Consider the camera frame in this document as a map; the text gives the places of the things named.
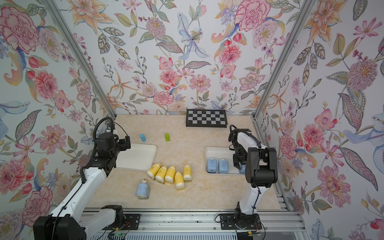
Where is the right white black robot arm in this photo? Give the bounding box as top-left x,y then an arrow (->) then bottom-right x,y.
228,125 -> 278,229

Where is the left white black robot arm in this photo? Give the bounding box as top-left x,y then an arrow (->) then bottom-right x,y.
33,117 -> 131,240

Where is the left white storage tray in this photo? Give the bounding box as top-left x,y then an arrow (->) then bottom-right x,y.
116,144 -> 157,171

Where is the white storage tray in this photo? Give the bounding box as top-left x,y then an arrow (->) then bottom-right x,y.
205,147 -> 246,175
116,144 -> 157,171

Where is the right white storage tray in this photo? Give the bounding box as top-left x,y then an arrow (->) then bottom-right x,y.
205,147 -> 246,175

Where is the small blue cylinder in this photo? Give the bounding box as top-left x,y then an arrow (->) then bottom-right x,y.
140,134 -> 147,142

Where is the black white checkerboard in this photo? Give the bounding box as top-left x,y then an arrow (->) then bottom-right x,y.
186,109 -> 228,128

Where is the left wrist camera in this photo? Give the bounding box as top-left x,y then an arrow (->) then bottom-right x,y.
106,122 -> 117,134

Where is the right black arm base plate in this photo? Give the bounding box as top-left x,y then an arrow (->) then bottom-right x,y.
217,214 -> 263,231

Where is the aluminium mounting rail frame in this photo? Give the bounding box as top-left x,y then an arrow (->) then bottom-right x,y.
92,192 -> 309,240

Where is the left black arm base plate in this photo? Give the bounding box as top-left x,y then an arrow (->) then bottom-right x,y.
103,214 -> 141,231

